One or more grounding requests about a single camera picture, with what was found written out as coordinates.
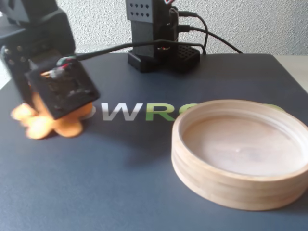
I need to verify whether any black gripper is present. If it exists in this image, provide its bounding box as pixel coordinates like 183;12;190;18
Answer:
0;7;76;106

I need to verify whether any orange octopus plush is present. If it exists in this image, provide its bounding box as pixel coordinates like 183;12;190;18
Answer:
10;92;93;140

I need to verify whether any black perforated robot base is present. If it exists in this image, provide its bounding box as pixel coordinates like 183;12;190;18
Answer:
127;44;202;74

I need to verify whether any round wooden box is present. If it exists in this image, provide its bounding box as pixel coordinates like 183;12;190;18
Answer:
171;99;308;212

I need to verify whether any dark blue printed mat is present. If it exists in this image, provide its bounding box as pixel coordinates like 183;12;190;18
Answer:
0;52;308;231

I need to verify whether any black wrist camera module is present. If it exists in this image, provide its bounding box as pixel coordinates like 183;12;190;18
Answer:
25;57;101;121

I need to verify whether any black camera cable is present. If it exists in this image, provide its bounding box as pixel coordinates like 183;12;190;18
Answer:
72;40;207;64

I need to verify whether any black data cable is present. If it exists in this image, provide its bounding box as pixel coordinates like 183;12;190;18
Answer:
178;11;209;55

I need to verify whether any black power cable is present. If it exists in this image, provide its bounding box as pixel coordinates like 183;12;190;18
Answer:
179;24;244;54

